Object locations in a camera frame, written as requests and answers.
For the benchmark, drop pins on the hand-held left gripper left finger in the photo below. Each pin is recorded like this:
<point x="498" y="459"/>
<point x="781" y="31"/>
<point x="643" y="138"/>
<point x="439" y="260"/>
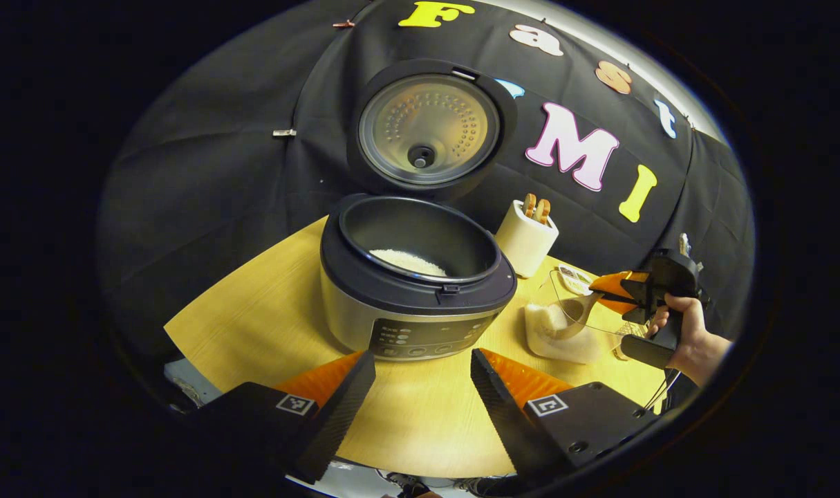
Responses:
<point x="340" y="418"/>

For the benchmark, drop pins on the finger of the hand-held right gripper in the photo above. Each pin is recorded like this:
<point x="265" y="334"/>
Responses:
<point x="617" y="282"/>
<point x="620" y="306"/>

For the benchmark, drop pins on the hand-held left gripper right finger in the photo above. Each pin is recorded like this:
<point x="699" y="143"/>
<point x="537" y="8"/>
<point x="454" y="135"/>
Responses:
<point x="506" y="415"/>

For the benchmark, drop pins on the clear chopstick holder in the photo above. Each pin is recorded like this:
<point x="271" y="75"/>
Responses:
<point x="627" y="342"/>

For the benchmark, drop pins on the wooden spoon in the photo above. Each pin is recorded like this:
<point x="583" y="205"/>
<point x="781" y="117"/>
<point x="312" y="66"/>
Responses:
<point x="577" y="315"/>

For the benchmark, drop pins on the black and silver rice cooker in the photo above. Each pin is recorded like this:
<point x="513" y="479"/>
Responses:
<point x="413" y="311"/>

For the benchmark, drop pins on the clear plastic rice container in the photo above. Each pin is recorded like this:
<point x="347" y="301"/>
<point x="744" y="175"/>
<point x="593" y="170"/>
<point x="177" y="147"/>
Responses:
<point x="606" y="325"/>

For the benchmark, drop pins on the white divided dish of beans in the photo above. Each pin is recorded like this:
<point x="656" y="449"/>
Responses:
<point x="575" y="280"/>

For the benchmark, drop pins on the white toaster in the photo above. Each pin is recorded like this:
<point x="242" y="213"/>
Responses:
<point x="523" y="242"/>

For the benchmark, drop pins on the toasted bread slice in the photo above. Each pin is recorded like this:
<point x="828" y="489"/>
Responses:
<point x="529" y="206"/>
<point x="543" y="211"/>

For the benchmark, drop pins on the black backdrop cloth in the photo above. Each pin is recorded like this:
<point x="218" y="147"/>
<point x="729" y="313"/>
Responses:
<point x="219" y="173"/>

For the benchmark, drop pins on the white backdrop clip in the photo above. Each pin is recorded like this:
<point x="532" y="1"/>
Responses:
<point x="285" y="133"/>

